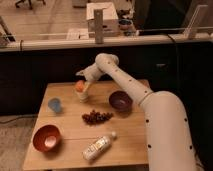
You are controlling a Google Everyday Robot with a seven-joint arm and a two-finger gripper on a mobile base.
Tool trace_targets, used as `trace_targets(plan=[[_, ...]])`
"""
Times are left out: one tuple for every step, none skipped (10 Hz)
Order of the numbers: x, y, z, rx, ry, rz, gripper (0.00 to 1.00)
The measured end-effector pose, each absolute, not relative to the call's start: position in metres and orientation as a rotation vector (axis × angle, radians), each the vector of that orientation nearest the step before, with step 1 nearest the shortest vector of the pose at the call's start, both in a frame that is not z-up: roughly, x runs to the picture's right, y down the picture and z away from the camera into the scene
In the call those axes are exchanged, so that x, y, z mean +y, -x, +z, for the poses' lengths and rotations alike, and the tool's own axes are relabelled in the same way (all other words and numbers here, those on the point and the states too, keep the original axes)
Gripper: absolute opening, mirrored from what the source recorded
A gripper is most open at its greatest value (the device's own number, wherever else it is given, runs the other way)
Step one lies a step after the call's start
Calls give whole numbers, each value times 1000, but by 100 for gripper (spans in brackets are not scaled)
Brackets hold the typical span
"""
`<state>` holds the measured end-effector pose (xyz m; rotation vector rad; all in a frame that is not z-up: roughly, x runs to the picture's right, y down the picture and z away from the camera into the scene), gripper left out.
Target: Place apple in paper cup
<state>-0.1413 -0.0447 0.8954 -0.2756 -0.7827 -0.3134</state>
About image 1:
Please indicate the orange apple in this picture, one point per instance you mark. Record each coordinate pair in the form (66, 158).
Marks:
(79, 86)

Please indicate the blue plastic cup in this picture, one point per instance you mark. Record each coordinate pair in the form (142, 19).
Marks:
(55, 105)

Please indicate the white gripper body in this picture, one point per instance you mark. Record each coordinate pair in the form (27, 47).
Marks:
(91, 73)

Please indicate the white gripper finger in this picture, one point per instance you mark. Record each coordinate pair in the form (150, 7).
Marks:
(86, 86)

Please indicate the white plastic bottle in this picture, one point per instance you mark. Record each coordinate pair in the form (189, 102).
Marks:
(99, 146)

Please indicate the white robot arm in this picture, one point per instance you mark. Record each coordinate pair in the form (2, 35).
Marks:
(169, 141)

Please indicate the orange red bowl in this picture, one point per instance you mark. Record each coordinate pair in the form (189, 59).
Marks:
(46, 138)

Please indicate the paper cup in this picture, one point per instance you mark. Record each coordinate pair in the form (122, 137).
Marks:
(83, 96)

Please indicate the bunch of dark grapes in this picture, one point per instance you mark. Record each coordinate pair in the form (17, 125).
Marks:
(95, 117)

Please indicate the purple bowl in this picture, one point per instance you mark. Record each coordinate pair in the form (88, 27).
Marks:
(120, 101)

